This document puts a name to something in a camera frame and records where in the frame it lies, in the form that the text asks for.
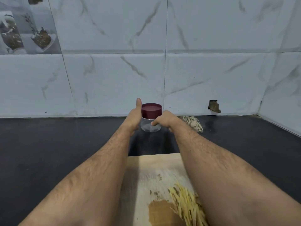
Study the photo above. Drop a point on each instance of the person's left forearm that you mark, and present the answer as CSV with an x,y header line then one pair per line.
x,y
80,186

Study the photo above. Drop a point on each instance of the person's right forearm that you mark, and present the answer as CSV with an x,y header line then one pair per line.
x,y
235,181

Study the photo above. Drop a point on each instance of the clear jar maroon lid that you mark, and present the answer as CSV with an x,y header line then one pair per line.
x,y
149,124

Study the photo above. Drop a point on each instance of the decorative picture tiles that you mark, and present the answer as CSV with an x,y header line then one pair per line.
x,y
28,25

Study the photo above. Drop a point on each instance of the pile of ginger strips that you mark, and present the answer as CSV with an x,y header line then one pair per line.
x,y
186,204

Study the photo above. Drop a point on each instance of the crumpled patterned cloth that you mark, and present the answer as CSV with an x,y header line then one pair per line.
x,y
193,123

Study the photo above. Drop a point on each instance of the wooden cutting board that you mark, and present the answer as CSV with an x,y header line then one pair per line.
x,y
146,186

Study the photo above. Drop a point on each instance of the black countertop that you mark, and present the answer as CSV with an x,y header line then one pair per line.
x,y
37,157

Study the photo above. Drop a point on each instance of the person's right hand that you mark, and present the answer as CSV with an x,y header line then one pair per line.
x,y
165,121

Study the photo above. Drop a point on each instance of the person's left hand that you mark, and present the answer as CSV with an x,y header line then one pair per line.
x,y
132,121

